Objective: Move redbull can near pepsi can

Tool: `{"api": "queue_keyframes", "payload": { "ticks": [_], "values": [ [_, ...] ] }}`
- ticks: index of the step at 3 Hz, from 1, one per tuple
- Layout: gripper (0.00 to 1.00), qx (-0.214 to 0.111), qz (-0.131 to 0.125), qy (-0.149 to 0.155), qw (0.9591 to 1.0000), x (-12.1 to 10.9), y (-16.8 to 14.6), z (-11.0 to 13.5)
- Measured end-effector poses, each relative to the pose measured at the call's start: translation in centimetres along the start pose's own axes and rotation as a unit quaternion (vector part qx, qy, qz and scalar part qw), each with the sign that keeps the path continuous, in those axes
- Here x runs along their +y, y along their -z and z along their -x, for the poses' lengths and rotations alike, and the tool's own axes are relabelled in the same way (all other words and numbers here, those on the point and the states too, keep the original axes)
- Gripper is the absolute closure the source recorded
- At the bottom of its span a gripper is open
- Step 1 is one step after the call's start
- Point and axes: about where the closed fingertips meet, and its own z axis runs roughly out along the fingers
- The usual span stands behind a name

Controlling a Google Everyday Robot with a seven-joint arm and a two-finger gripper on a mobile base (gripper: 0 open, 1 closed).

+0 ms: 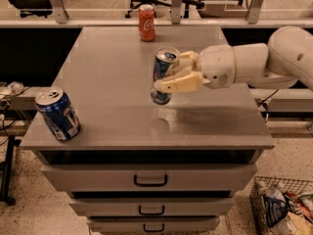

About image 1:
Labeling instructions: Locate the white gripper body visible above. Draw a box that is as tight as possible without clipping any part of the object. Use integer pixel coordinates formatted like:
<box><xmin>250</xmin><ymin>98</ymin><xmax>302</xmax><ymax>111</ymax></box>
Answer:
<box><xmin>197</xmin><ymin>45</ymin><xmax>235</xmax><ymax>89</ymax></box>

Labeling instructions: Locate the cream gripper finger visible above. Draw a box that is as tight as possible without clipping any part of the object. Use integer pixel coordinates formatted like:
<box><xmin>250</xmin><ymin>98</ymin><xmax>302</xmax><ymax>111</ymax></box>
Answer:
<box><xmin>154</xmin><ymin>71</ymin><xmax>210</xmax><ymax>93</ymax></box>
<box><xmin>169</xmin><ymin>51</ymin><xmax>199</xmax><ymax>78</ymax></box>

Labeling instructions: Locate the red bull can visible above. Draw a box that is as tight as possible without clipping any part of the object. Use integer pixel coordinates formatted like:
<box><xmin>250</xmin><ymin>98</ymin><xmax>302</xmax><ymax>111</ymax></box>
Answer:
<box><xmin>151</xmin><ymin>46</ymin><xmax>180</xmax><ymax>105</ymax></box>

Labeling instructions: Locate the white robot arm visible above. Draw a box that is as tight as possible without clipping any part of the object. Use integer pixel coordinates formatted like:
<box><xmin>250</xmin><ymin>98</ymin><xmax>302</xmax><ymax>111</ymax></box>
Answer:
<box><xmin>154</xmin><ymin>26</ymin><xmax>313</xmax><ymax>93</ymax></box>

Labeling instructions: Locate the orange coca-cola can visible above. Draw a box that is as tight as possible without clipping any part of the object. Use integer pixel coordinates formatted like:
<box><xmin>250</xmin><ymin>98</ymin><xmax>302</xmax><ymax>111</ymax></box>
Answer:
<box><xmin>138</xmin><ymin>4</ymin><xmax>156</xmax><ymax>41</ymax></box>

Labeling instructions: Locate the blue pepsi can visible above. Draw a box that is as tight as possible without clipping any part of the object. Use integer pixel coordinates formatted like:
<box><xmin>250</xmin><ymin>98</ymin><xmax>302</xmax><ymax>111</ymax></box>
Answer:
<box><xmin>35</xmin><ymin>87</ymin><xmax>80</xmax><ymax>141</ymax></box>

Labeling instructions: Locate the black office chair centre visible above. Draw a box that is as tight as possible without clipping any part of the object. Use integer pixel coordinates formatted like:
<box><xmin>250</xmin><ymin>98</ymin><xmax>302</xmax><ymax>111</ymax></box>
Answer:
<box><xmin>125</xmin><ymin>0</ymin><xmax>204</xmax><ymax>19</ymax></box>

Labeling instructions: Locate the grey drawer cabinet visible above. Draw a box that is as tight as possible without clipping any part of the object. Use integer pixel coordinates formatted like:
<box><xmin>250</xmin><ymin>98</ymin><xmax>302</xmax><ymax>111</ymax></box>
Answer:
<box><xmin>19</xmin><ymin>25</ymin><xmax>276</xmax><ymax>235</ymax></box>

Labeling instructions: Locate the bottom grey drawer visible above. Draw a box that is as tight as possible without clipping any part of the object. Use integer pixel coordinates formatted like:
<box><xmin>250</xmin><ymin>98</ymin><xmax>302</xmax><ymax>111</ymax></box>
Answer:
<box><xmin>87</xmin><ymin>216</ymin><xmax>220</xmax><ymax>233</ymax></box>

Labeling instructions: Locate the grey drawer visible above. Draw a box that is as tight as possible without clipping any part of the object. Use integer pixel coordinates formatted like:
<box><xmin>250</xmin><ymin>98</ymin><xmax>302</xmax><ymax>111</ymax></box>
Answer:
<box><xmin>87</xmin><ymin>216</ymin><xmax>220</xmax><ymax>233</ymax></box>
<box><xmin>41</xmin><ymin>164</ymin><xmax>257</xmax><ymax>192</ymax></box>
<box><xmin>69</xmin><ymin>198</ymin><xmax>234</xmax><ymax>217</ymax></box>

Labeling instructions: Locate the dark blue snack bag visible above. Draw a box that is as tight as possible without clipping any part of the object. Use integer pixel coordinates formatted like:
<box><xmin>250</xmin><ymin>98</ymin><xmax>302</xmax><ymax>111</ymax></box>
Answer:
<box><xmin>263</xmin><ymin>197</ymin><xmax>288</xmax><ymax>227</ymax></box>

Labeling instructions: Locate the top grey drawer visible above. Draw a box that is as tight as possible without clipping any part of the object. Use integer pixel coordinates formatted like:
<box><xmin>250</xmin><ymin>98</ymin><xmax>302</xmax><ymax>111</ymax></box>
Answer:
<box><xmin>41</xmin><ymin>164</ymin><xmax>257</xmax><ymax>192</ymax></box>

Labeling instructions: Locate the middle grey drawer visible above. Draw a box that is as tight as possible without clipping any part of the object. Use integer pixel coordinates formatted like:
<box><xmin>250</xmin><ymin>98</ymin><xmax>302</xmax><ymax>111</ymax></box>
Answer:
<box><xmin>69</xmin><ymin>198</ymin><xmax>234</xmax><ymax>217</ymax></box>

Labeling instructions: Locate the red snack bag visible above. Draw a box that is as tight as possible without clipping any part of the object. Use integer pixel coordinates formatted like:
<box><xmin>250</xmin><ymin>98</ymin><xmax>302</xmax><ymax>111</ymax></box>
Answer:
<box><xmin>284</xmin><ymin>191</ymin><xmax>313</xmax><ymax>220</ymax></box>

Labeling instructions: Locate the yellow snack bag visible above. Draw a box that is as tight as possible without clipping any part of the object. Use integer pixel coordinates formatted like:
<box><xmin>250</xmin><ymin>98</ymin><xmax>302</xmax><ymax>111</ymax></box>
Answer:
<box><xmin>288</xmin><ymin>212</ymin><xmax>313</xmax><ymax>235</ymax></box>

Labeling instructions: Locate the black stand leg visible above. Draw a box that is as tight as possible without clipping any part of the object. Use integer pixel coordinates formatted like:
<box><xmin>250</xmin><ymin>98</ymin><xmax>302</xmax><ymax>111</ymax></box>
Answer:
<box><xmin>0</xmin><ymin>135</ymin><xmax>21</xmax><ymax>206</ymax></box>

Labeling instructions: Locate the black cable right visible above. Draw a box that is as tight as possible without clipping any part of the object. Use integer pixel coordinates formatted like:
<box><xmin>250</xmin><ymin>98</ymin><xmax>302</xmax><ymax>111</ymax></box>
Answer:
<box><xmin>256</xmin><ymin>88</ymin><xmax>280</xmax><ymax>122</ymax></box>

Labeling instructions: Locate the wire basket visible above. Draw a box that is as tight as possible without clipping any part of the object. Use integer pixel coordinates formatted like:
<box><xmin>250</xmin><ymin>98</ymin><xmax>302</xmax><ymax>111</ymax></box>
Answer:
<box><xmin>249</xmin><ymin>176</ymin><xmax>313</xmax><ymax>235</ymax></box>

